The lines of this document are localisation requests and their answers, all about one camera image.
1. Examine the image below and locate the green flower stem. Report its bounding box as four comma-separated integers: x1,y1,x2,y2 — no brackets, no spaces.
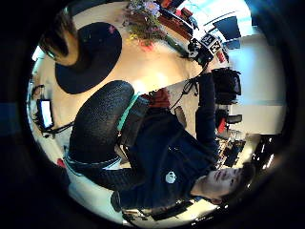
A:
164,33,193,59

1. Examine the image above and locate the white marker cube right glove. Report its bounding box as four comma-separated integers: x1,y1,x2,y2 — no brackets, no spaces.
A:
199,32,223,55

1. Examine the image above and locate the dark wooden bench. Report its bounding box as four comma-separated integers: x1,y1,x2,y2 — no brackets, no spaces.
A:
157,7,195,42

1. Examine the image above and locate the black backpack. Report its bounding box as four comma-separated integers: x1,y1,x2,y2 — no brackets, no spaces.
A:
211,67,243,106

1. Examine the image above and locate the bunch of mixed flowers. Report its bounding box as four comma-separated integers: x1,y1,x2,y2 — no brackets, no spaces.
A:
122,0,170,50

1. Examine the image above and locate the small lit monitor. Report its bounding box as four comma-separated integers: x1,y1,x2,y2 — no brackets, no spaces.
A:
35,98,55,131

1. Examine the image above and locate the red cloth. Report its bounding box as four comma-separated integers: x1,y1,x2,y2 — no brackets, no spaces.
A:
148,88,172,110

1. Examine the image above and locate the black and red office chair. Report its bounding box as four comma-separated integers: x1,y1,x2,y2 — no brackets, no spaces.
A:
214,109,244,135

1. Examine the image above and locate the the person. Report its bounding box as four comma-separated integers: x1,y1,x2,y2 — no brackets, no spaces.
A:
110,72,257,212

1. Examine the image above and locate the black glove cable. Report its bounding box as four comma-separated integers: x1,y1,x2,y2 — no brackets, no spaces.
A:
170,63,209,111

